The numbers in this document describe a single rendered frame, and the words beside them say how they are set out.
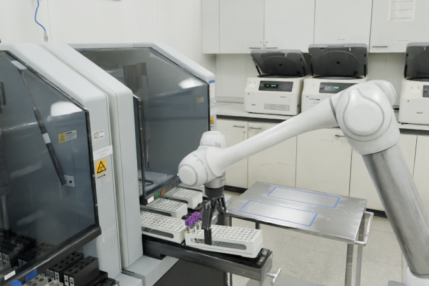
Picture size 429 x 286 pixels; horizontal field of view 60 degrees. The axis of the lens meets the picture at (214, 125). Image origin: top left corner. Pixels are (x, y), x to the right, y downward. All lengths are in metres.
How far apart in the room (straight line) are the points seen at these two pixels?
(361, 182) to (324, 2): 1.73
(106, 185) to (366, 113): 0.89
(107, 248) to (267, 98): 2.60
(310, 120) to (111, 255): 0.87
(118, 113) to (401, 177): 0.94
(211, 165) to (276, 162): 2.65
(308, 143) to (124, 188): 2.50
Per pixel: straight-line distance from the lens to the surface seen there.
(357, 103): 1.00
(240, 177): 4.03
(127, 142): 1.44
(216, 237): 1.48
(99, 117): 1.32
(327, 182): 3.76
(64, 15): 2.74
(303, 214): 1.82
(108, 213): 1.43
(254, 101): 3.77
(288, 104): 3.66
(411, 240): 1.18
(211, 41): 4.23
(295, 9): 3.91
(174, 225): 1.61
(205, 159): 1.21
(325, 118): 1.23
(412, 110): 3.55
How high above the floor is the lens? 1.60
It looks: 12 degrees down
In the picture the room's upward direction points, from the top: 1 degrees counter-clockwise
